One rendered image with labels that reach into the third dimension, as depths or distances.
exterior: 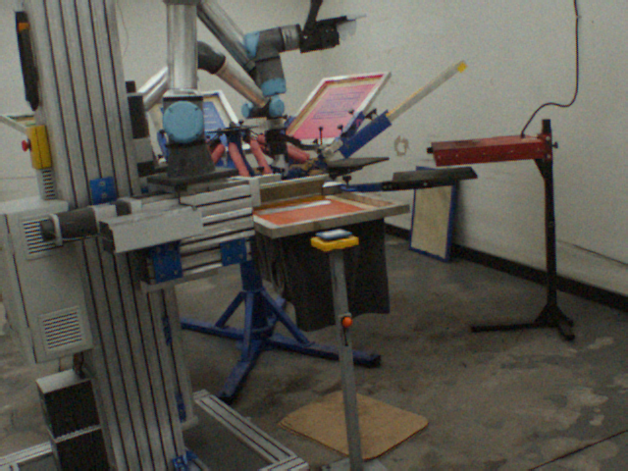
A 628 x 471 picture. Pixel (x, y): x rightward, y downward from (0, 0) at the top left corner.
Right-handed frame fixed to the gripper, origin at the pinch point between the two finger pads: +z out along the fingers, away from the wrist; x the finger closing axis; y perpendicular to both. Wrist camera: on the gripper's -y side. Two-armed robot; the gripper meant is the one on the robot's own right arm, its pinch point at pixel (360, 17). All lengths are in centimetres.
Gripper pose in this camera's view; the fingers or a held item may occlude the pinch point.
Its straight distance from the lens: 203.9
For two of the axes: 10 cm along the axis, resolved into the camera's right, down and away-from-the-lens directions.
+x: 1.5, 1.6, -9.7
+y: 2.1, 9.6, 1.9
